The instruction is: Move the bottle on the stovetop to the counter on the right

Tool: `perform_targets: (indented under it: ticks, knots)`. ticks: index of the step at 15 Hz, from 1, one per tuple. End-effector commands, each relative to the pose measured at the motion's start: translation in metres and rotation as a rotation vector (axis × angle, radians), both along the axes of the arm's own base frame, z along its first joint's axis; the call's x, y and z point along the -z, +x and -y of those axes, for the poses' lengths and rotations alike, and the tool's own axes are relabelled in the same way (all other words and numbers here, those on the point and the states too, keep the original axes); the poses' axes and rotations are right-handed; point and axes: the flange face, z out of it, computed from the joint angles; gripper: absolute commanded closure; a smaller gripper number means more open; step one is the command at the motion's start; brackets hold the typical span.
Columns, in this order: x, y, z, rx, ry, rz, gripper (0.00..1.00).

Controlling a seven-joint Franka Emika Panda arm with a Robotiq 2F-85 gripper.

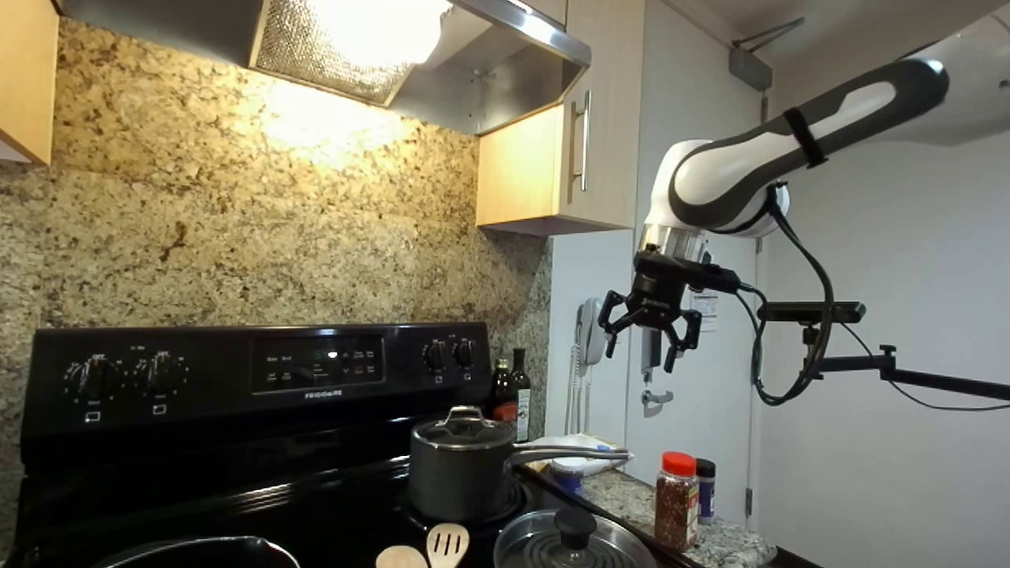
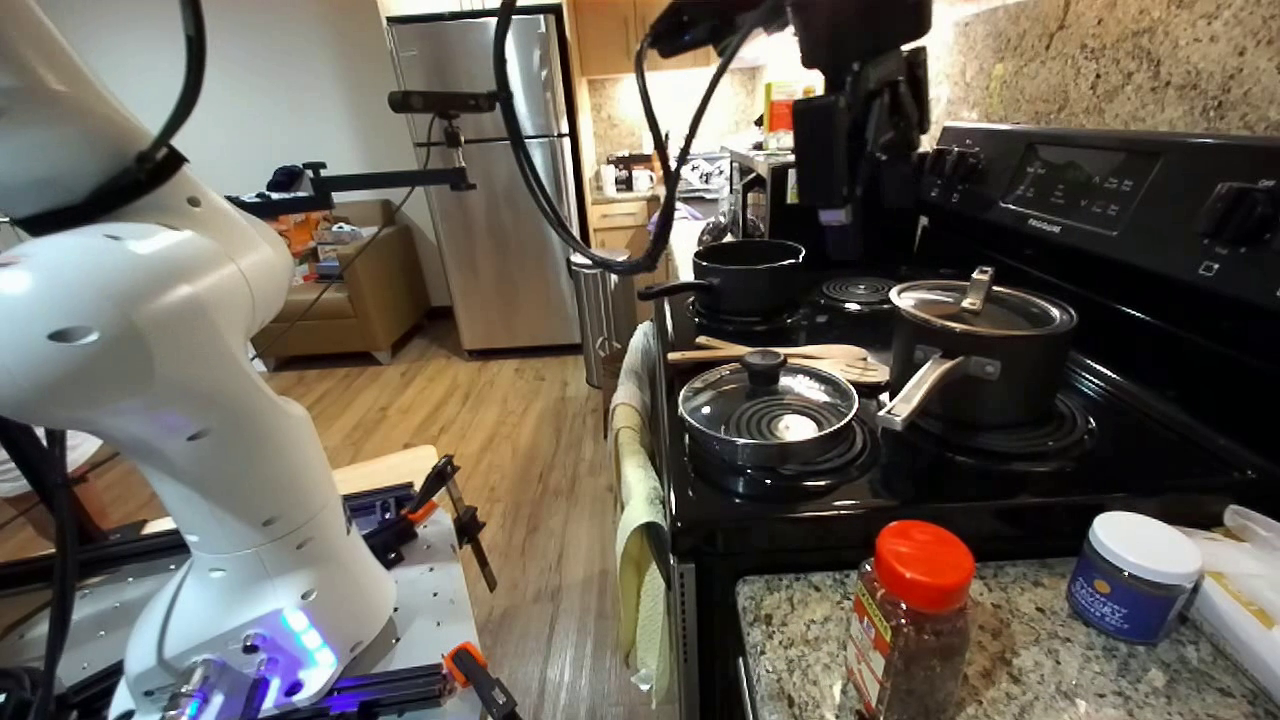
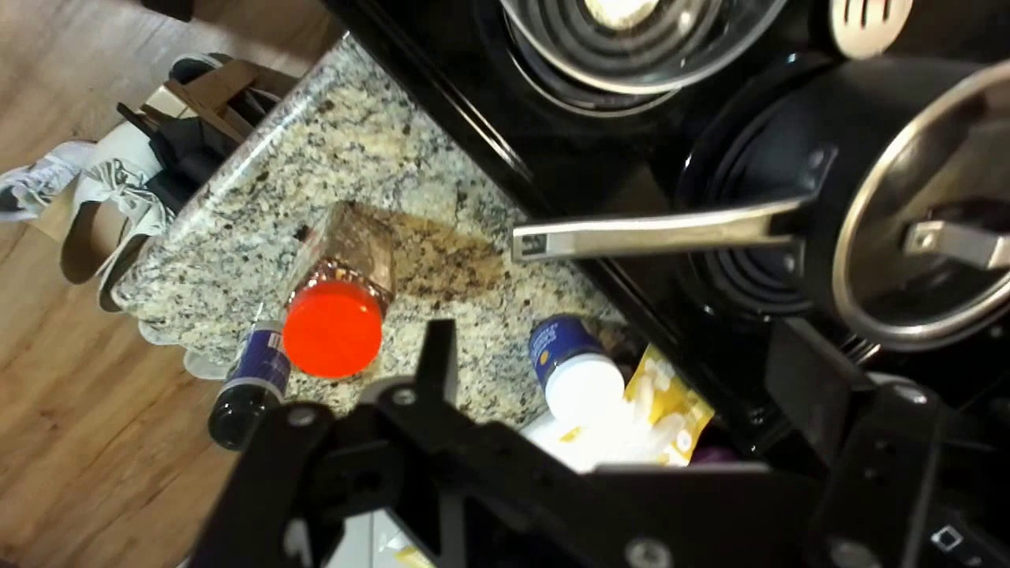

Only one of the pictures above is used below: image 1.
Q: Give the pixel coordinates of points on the black stereo camera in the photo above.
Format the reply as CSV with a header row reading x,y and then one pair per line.
x,y
790,311

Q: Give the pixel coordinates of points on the small blue-label black-cap bottle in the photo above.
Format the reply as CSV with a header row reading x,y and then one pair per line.
x,y
705,493

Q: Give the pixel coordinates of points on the pale wall cabinet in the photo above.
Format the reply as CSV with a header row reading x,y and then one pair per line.
x,y
526,160

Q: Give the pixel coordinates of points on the blue jar with white lid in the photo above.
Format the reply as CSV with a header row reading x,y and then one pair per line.
x,y
570,480

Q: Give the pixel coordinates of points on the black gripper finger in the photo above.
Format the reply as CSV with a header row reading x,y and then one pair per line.
x,y
616,311
686,337

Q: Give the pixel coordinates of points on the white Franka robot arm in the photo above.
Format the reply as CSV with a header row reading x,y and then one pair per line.
x,y
737,176

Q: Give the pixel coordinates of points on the wooden wall cabinet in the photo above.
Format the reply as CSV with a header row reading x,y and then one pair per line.
x,y
25,73

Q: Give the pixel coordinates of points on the slotted wooden spatula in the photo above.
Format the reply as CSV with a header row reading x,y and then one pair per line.
x,y
445,545

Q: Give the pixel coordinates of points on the red-capped spice jar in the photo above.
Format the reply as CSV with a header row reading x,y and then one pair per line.
x,y
675,508

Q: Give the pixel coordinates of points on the dark bottle with red label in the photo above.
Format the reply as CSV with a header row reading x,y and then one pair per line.
x,y
507,395

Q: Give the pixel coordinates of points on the black electric stove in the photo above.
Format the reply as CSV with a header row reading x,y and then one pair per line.
x,y
209,422

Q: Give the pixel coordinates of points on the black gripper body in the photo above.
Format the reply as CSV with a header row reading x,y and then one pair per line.
x,y
665,290

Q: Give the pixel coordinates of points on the grey door closer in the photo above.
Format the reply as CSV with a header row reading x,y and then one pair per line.
x,y
759,52

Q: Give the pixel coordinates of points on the grey saucepan with lid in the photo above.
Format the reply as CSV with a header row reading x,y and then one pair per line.
x,y
459,476

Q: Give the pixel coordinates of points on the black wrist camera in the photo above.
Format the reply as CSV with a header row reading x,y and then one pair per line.
x,y
717,280

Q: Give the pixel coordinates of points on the tall dark glass bottle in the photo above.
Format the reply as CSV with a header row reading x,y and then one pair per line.
x,y
521,395

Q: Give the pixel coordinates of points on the black open pot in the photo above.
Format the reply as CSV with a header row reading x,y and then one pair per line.
x,y
200,557

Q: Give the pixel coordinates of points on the white door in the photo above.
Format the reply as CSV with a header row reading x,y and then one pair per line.
x,y
726,442

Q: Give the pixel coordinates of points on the wooden spoon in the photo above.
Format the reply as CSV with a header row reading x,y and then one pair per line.
x,y
399,560

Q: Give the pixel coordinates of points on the black wall handset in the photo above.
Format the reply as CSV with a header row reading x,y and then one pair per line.
x,y
651,353

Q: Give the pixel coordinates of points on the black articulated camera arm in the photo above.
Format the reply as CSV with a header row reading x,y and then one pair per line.
x,y
905,375

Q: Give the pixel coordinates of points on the white plastic packet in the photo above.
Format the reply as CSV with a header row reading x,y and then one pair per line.
x,y
589,453

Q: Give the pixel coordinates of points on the stainless range hood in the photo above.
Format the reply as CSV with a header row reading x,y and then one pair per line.
x,y
475,73

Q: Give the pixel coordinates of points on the white wall phone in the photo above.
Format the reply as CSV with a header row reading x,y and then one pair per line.
x,y
589,342

